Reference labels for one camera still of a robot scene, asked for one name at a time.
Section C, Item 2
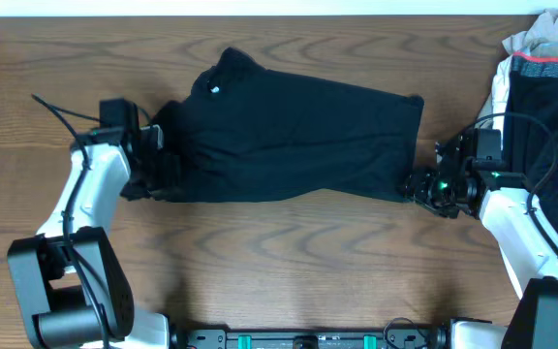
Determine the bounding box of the beige garment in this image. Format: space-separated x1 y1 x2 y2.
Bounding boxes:
477 8 558 117

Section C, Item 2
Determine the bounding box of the black shorts red waistband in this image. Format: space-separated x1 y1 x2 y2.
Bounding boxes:
503 53 558 233

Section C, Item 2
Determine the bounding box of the black t-shirt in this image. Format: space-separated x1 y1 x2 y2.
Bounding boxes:
155 48 424 203

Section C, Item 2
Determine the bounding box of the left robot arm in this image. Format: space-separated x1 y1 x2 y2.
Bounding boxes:
7 126 171 348

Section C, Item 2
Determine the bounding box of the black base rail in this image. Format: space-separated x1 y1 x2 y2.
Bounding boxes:
171 325 451 349

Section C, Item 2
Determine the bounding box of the white garment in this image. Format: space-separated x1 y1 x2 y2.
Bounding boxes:
486 55 515 142

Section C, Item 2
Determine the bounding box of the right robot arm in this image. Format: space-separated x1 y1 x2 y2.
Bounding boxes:
402 166 558 348

